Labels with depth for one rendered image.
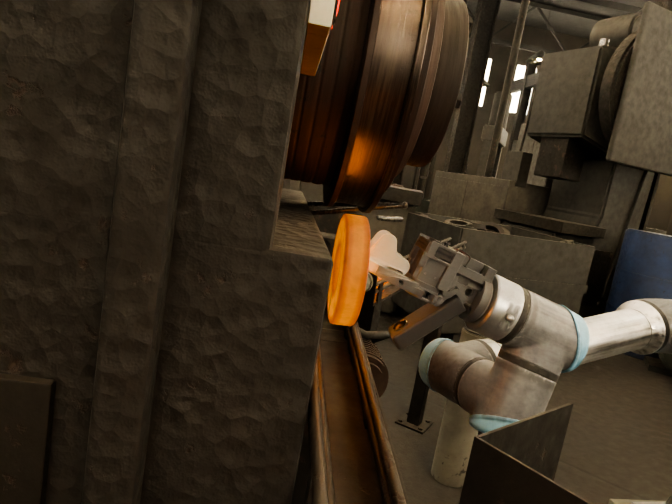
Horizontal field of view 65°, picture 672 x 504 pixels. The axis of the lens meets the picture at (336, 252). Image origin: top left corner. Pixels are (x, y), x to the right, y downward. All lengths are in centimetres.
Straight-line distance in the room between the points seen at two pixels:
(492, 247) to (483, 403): 239
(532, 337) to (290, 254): 44
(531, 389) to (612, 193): 405
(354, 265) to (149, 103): 34
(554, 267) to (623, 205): 156
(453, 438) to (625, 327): 81
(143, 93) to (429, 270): 45
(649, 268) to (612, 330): 308
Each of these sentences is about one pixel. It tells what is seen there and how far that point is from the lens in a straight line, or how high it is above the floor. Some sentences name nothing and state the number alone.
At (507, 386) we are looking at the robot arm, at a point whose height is 69.
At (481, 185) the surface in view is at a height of 102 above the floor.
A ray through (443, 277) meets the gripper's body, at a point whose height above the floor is 83.
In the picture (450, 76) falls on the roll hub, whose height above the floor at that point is 111.
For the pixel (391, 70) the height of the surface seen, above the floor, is 108.
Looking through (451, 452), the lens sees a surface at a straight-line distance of 185.
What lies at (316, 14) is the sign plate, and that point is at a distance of 47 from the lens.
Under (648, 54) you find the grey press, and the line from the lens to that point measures 449.
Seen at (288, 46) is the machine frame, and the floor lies 104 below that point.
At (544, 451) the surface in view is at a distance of 70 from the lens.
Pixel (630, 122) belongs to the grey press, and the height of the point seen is 162.
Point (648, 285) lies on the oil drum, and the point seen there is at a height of 52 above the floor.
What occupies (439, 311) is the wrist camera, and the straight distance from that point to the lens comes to 77.
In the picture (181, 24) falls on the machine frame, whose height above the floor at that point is 103.
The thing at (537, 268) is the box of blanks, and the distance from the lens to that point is 342.
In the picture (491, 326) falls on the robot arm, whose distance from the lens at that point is 78.
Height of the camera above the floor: 95
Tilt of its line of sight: 9 degrees down
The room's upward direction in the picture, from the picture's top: 10 degrees clockwise
